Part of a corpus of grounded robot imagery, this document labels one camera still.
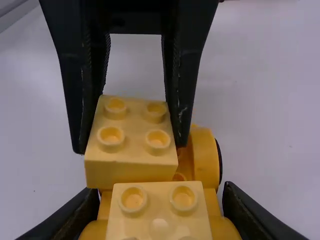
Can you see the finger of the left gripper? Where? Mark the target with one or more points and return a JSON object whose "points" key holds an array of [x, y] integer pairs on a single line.
{"points": [[77, 75]]}

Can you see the yellow toy car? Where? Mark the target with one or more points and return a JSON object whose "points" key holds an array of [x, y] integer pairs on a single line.
{"points": [[155, 212]]}

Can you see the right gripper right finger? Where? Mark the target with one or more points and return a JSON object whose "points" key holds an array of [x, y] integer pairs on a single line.
{"points": [[247, 220]]}

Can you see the yellow toy brick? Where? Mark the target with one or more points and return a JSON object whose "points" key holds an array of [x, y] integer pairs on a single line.
{"points": [[132, 122]]}

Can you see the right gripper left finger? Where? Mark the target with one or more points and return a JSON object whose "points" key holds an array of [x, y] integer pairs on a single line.
{"points": [[75, 212]]}

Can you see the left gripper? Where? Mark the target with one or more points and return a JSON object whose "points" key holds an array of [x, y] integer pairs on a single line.
{"points": [[135, 17]]}

